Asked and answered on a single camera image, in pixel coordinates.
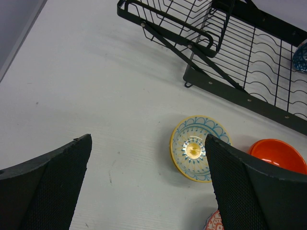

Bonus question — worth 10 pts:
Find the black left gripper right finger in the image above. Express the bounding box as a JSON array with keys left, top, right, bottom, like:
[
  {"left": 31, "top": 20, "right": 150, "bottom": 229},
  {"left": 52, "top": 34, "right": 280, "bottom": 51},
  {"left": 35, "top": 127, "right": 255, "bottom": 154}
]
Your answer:
[{"left": 205, "top": 134, "right": 307, "bottom": 230}]

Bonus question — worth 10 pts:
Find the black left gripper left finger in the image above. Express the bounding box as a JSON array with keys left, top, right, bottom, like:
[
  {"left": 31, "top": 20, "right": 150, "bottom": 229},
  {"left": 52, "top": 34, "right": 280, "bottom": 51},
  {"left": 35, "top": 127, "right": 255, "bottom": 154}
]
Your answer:
[{"left": 0, "top": 134, "right": 92, "bottom": 230}]

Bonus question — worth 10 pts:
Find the red patterned bowl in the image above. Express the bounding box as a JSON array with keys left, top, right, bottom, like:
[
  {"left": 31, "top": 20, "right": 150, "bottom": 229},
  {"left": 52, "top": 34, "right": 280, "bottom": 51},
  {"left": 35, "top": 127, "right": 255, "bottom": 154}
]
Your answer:
[{"left": 203, "top": 210, "right": 224, "bottom": 230}]

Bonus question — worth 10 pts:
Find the orange bowl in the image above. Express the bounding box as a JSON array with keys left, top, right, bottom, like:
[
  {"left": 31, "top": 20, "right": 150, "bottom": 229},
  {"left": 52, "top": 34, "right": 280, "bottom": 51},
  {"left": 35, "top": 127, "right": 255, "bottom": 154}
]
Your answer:
[{"left": 248, "top": 139, "right": 307, "bottom": 175}]

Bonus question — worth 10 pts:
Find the yellow checkered white bowl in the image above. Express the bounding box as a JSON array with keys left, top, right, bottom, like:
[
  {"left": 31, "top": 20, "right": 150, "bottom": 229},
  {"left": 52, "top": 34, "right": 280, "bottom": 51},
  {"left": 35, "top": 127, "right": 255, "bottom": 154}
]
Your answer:
[{"left": 169, "top": 115, "right": 232, "bottom": 183}]

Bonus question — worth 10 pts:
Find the blue patterned bowl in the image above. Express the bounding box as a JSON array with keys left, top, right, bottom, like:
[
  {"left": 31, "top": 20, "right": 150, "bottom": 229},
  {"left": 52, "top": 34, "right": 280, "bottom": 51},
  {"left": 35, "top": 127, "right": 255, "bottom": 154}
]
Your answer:
[{"left": 292, "top": 39, "right": 307, "bottom": 73}]

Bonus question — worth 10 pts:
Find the black wire dish rack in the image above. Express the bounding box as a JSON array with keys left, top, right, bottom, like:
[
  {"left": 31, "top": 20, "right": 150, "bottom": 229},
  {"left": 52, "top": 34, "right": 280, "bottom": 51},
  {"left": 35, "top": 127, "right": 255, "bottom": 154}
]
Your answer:
[{"left": 117, "top": 0, "right": 307, "bottom": 134}]

